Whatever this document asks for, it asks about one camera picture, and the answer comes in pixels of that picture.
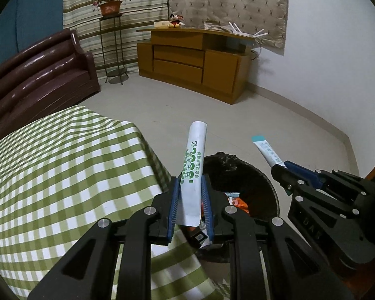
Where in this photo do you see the small teal white tube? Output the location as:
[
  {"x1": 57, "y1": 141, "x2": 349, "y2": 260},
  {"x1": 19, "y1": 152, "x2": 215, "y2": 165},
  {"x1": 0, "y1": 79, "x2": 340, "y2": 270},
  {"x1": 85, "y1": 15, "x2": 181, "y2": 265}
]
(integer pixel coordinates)
[{"x1": 251, "y1": 136, "x2": 286, "y2": 169}]

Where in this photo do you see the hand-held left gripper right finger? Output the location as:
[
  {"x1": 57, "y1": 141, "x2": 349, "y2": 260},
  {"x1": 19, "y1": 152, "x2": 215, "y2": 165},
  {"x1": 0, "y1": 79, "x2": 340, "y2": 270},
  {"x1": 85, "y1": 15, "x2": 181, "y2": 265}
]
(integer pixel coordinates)
[{"x1": 201, "y1": 175, "x2": 354, "y2": 300}]

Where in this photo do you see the wooden cabinet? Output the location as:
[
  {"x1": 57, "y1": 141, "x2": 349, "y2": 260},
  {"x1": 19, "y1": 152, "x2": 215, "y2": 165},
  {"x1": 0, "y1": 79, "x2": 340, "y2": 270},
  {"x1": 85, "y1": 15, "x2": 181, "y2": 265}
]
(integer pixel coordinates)
[{"x1": 136, "y1": 26, "x2": 255, "y2": 105}]

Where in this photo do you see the black box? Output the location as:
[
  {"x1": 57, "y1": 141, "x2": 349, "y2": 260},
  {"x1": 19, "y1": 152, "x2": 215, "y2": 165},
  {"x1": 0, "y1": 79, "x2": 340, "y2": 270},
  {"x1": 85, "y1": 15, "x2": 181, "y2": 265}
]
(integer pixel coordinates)
[{"x1": 184, "y1": 225, "x2": 208, "y2": 249}]

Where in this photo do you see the white router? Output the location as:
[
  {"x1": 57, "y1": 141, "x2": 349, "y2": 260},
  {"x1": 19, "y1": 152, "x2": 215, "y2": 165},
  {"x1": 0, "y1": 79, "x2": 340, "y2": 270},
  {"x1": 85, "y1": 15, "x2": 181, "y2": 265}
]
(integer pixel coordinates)
[{"x1": 228, "y1": 22, "x2": 267, "y2": 38}]

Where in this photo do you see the striped curtain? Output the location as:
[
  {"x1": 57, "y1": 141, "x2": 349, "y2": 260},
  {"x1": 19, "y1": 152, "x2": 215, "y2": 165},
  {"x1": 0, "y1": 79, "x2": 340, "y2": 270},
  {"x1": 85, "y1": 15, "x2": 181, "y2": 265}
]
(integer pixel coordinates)
[{"x1": 62, "y1": 0, "x2": 171, "y2": 71}]

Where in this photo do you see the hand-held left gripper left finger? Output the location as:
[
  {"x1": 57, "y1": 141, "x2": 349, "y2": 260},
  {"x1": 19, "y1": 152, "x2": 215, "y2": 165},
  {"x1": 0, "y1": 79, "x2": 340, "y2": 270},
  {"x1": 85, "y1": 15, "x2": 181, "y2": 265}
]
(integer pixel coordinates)
[{"x1": 27, "y1": 176, "x2": 180, "y2": 300}]

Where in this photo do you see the black metal plant stand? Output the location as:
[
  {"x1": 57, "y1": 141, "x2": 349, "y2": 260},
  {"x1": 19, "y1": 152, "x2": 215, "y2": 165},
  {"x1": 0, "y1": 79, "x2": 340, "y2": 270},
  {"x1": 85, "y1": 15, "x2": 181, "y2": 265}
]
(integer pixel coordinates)
[{"x1": 98, "y1": 12, "x2": 129, "y2": 86}]

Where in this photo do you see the orange plastic bag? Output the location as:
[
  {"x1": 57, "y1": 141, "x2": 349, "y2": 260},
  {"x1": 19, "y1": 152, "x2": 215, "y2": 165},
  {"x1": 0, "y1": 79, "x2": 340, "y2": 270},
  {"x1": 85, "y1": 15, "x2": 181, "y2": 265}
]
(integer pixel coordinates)
[{"x1": 231, "y1": 197, "x2": 251, "y2": 216}]

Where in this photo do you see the brown leather sofa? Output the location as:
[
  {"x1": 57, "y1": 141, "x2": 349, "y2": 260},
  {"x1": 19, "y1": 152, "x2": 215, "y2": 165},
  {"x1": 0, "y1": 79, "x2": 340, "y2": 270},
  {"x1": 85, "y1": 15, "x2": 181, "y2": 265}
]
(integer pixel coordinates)
[{"x1": 0, "y1": 28, "x2": 101, "y2": 151}]

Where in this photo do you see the white green-print pouch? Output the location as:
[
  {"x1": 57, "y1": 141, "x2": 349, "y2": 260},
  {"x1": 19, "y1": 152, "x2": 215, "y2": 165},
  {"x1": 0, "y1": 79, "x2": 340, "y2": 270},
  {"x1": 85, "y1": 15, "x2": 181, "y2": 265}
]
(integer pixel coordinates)
[{"x1": 176, "y1": 120, "x2": 208, "y2": 227}]

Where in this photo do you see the beige diamond-pattern curtain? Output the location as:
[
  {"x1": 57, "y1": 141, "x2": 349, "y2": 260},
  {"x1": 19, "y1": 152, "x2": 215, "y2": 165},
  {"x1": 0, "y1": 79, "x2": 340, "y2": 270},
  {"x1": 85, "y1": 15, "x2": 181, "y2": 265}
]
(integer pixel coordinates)
[{"x1": 168, "y1": 0, "x2": 290, "y2": 57}]

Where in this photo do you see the green checked tablecloth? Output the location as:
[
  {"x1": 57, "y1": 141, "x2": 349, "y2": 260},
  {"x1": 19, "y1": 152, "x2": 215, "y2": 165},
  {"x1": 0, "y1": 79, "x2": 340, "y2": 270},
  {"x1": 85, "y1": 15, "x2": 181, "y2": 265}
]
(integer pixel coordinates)
[{"x1": 0, "y1": 105, "x2": 235, "y2": 300}]

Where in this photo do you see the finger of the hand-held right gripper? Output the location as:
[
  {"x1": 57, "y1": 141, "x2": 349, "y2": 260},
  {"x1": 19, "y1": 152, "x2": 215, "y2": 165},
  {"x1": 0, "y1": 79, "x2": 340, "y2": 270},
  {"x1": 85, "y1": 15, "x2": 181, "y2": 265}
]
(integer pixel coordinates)
[
  {"x1": 270, "y1": 164, "x2": 361, "y2": 219},
  {"x1": 284, "y1": 160, "x2": 375, "y2": 199}
]

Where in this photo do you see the potted plant orange pot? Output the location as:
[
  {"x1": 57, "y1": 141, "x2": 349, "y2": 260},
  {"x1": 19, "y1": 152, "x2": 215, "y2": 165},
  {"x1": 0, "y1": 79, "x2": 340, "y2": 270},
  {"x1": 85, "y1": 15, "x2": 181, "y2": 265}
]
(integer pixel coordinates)
[{"x1": 92, "y1": 0, "x2": 132, "y2": 17}]

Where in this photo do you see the black-lined trash bin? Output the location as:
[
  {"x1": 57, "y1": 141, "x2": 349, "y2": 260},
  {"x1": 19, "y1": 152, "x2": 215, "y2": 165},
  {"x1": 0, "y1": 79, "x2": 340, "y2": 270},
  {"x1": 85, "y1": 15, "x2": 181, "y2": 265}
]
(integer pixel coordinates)
[{"x1": 187, "y1": 152, "x2": 280, "y2": 265}]

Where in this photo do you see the mouse plush toy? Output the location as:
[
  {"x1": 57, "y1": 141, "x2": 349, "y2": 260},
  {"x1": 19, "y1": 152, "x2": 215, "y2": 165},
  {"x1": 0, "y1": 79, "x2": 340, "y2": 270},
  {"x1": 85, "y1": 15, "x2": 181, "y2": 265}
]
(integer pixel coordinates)
[{"x1": 169, "y1": 13, "x2": 185, "y2": 28}]

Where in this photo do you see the clear plastic bag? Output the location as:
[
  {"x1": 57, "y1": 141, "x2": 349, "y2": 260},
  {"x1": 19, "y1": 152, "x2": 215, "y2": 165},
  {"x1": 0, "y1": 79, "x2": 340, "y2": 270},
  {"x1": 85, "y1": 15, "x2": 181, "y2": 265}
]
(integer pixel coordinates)
[{"x1": 204, "y1": 20, "x2": 230, "y2": 32}]

